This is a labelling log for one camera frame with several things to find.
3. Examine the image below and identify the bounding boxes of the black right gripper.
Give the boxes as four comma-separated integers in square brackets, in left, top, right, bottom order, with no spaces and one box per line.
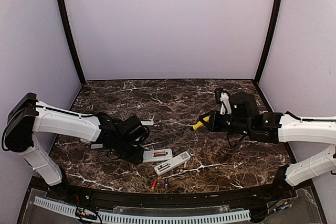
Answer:
[200,109,252,136]

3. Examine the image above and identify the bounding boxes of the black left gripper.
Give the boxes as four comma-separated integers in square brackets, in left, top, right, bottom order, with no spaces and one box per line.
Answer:
[113,138,144,165]

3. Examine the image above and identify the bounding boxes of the white remote with barcode label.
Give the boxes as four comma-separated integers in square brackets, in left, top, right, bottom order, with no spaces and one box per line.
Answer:
[142,148,173,163]

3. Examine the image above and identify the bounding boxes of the yellow handled screwdriver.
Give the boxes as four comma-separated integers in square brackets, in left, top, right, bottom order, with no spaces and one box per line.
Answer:
[192,118,209,131]

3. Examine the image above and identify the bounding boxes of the white button remote control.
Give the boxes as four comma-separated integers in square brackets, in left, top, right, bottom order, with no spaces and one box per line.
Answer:
[154,151,191,176]

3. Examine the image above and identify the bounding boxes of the grey battery cover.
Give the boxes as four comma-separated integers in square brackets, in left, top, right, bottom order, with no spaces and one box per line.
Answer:
[141,121,154,126]

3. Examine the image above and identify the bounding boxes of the red blue battery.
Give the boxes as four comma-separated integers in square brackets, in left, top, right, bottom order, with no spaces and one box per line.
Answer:
[151,179,158,190]

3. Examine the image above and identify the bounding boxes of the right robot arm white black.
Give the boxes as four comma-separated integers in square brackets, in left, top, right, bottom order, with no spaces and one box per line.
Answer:
[192,89,335,200]

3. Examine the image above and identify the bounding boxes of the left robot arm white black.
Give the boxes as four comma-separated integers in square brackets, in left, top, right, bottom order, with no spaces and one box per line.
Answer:
[1,92,150,201]

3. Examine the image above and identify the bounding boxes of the plain white slim remote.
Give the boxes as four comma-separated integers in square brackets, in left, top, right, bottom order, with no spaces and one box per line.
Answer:
[80,138,91,145]

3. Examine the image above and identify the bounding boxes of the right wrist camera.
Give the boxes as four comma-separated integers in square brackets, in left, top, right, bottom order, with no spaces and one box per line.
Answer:
[214,88,232,114]

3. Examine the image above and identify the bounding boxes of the white slotted cable duct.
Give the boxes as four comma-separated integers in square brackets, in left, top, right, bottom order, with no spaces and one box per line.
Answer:
[33,196,250,223]

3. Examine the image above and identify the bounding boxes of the right black frame post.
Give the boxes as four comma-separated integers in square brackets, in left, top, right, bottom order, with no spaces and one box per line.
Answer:
[254,0,281,86]

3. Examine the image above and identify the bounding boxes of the black frame post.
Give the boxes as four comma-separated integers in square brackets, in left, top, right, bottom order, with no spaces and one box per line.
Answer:
[254,0,281,86]
[57,0,86,85]

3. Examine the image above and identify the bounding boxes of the left black frame post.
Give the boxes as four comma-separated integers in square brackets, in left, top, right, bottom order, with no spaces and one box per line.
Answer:
[57,0,86,85]

